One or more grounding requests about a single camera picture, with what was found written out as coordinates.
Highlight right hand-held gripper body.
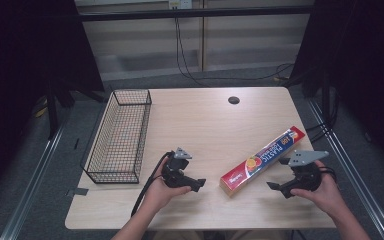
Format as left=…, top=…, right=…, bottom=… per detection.
left=288, top=150, right=330, bottom=192

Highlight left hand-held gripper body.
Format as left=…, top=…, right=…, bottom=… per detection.
left=161, top=147, right=194, bottom=189

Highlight red blue plastic wrap box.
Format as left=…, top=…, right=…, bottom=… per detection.
left=219, top=125, right=307, bottom=198

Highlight person's left hand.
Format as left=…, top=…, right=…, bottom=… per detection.
left=142, top=164, right=193, bottom=215

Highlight person's right hand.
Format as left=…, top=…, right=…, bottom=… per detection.
left=289, top=159, right=348, bottom=220

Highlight black metal stand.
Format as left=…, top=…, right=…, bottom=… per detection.
left=321, top=71, right=333, bottom=128
left=44, top=81, right=60, bottom=141

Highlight grey tape piece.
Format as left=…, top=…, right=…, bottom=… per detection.
left=65, top=187, right=90, bottom=198

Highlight dark curtain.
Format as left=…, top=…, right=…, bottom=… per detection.
left=0, top=0, right=106, bottom=204
left=289, top=0, right=384, bottom=176

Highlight yellow floor object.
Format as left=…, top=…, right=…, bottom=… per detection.
left=32, top=95, right=50, bottom=119

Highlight black horizontal bar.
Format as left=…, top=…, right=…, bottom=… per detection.
left=79, top=5, right=315, bottom=23

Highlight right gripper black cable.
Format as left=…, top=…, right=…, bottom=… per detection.
left=318, top=165, right=338, bottom=183

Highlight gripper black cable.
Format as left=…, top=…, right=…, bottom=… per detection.
left=130, top=150, right=176, bottom=218
left=318, top=165, right=338, bottom=183

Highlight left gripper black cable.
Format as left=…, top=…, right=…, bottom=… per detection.
left=130, top=150, right=176, bottom=218

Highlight black floor cables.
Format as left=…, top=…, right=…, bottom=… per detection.
left=304, top=121, right=335, bottom=145

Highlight aluminium floor rail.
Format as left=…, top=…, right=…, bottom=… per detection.
left=0, top=121, right=67, bottom=240
left=305, top=98, right=384, bottom=240

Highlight black wire basket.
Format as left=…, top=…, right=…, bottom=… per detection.
left=80, top=88, right=153, bottom=185

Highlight black hanging cable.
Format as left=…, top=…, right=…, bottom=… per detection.
left=176, top=17, right=296, bottom=83
left=174, top=17, right=212, bottom=89

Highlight white wall outlet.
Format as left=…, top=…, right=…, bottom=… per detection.
left=168, top=0, right=193, bottom=10

